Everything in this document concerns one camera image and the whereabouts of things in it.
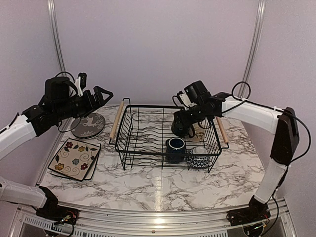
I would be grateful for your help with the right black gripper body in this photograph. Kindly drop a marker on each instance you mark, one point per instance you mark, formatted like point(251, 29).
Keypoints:
point(198, 114)

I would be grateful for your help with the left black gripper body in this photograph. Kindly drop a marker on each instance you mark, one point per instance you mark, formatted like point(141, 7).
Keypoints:
point(88, 106)

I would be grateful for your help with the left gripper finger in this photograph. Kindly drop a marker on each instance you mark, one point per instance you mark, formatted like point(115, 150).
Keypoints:
point(101, 101)
point(100, 90)

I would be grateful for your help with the dark blue mug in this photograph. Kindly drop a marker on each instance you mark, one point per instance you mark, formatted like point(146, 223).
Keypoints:
point(175, 149)
point(182, 130)

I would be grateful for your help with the beige ceramic bowl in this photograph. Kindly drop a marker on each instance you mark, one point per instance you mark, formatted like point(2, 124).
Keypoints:
point(199, 132)

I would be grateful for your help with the grey reindeer round plate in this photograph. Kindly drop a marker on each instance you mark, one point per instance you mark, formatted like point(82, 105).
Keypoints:
point(88, 127)

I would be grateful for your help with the dark blue mug front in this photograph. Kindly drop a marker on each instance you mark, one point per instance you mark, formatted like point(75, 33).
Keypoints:
point(175, 149)

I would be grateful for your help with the blue white patterned bowl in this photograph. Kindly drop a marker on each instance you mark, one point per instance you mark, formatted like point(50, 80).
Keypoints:
point(198, 158)

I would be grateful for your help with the floral square plate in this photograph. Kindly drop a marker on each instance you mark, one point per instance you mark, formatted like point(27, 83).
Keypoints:
point(74, 158)

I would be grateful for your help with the white square plate black rim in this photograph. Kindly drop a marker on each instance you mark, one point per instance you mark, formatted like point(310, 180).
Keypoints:
point(88, 176)

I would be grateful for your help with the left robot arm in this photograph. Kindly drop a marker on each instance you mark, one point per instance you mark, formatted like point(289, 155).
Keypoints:
point(62, 99)

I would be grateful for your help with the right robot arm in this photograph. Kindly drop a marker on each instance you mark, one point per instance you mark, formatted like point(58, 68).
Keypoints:
point(282, 123)

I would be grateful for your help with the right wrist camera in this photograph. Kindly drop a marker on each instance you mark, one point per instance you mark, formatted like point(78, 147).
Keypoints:
point(183, 99)

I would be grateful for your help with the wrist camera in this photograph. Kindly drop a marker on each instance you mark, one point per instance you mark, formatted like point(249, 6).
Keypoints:
point(80, 83)
point(183, 99)

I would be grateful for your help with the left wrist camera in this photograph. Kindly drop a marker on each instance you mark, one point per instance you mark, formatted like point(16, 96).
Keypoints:
point(80, 83)

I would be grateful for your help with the black wire dish rack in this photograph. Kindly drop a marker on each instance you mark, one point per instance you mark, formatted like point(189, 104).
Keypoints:
point(139, 134)

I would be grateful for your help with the left aluminium frame post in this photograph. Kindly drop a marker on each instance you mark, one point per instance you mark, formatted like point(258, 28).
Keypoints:
point(55, 34)

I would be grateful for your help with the aluminium frame post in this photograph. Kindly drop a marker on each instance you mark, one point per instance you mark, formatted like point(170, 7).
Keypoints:
point(55, 34)
point(258, 25)

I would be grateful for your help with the front aluminium rail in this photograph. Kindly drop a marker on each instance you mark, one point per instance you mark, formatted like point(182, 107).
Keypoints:
point(100, 222)

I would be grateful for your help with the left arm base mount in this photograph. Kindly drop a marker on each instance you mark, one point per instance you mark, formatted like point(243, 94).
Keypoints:
point(60, 215)

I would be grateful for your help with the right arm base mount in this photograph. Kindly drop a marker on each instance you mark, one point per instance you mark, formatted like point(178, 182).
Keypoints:
point(247, 219)

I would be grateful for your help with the right aluminium frame post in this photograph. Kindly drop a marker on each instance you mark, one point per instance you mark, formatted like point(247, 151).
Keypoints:
point(258, 25)

